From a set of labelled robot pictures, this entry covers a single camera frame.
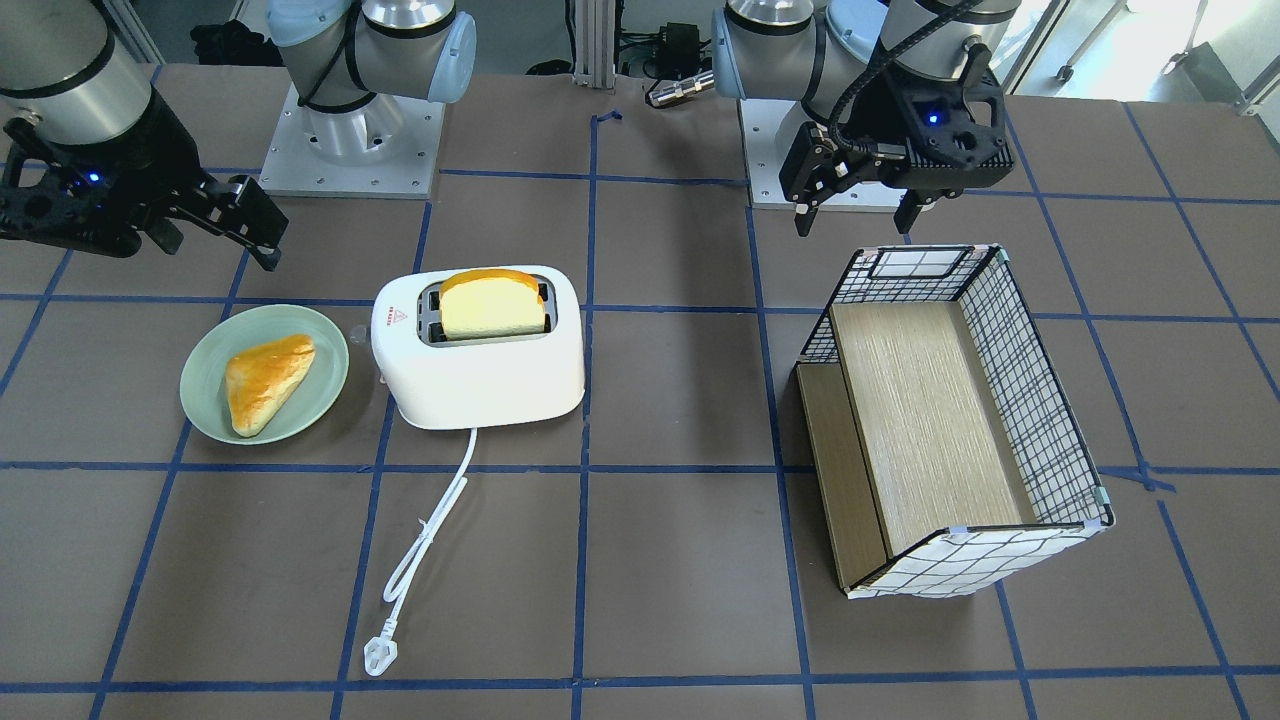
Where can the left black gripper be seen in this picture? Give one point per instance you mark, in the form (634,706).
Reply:
(892,128)

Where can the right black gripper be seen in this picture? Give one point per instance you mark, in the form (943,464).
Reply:
(152,150)

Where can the white two-slot toaster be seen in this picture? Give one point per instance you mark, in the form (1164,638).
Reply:
(506,378)

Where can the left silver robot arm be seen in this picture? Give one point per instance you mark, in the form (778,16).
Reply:
(822,57)

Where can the yellow bread slice in toaster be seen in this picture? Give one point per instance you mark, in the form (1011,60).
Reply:
(490,303)

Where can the pale green round plate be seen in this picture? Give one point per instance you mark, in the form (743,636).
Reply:
(202,388)

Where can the golden triangular bread pastry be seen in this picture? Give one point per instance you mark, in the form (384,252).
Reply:
(259,380)

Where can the aluminium frame post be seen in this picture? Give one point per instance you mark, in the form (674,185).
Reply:
(593,27)

